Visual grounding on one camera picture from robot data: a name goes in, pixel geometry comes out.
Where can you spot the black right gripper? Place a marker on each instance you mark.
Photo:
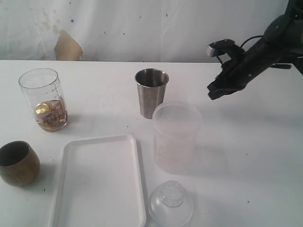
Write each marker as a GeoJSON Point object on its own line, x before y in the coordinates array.
{"type": "Point", "coordinates": [236, 73]}

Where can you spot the stainless steel cup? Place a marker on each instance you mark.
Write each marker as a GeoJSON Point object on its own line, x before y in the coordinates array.
{"type": "Point", "coordinates": [151, 87]}

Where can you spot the clear dome lid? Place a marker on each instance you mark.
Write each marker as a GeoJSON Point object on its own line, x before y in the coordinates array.
{"type": "Point", "coordinates": [170, 205]}

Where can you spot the brown chocolate pieces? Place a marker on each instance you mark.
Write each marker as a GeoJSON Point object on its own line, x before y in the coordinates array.
{"type": "Point", "coordinates": [57, 116]}

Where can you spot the clear plastic measuring cup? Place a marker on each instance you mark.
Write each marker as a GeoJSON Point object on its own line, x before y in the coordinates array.
{"type": "Point", "coordinates": [40, 85]}

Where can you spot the gold coin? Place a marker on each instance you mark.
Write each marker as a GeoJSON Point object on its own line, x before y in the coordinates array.
{"type": "Point", "coordinates": [41, 109]}

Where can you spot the brown wooden cup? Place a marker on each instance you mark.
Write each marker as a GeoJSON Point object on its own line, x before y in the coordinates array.
{"type": "Point", "coordinates": [19, 164]}

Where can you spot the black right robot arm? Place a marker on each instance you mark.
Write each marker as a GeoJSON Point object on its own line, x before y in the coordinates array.
{"type": "Point", "coordinates": [281, 47]}

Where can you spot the frosted plastic container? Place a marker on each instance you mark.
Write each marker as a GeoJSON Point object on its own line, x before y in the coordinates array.
{"type": "Point", "coordinates": [176, 126]}

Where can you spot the white rectangular tray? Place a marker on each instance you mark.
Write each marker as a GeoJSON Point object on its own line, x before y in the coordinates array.
{"type": "Point", "coordinates": [99, 184]}

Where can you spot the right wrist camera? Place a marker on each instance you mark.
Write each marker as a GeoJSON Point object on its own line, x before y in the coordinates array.
{"type": "Point", "coordinates": [219, 48]}

